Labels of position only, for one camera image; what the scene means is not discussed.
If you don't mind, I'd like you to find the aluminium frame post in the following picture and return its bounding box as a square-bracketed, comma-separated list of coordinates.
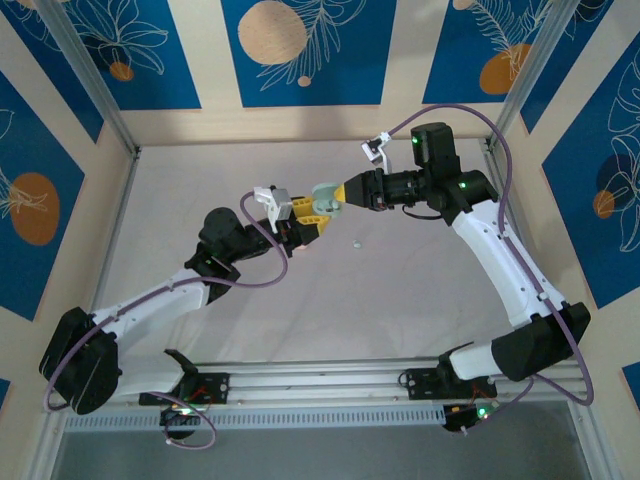
[484, 0, 586, 149]
[37, 0, 142, 159]

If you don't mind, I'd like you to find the purple cable white plug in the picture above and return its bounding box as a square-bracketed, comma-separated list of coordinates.
[149, 393, 219, 450]

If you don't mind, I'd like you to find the aluminium side rail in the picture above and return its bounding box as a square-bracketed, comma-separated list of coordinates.
[27, 149, 144, 480]
[482, 142, 604, 480]

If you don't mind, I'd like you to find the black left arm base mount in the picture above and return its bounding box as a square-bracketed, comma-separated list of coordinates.
[138, 348, 232, 407]

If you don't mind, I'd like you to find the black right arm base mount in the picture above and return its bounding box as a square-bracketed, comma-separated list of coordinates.
[398, 342, 500, 402]

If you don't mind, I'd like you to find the grey slotted cable duct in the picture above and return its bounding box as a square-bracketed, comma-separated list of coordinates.
[64, 405, 447, 432]

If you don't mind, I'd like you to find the mint green earbud charging case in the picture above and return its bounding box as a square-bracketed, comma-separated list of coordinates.
[310, 181, 346, 221]

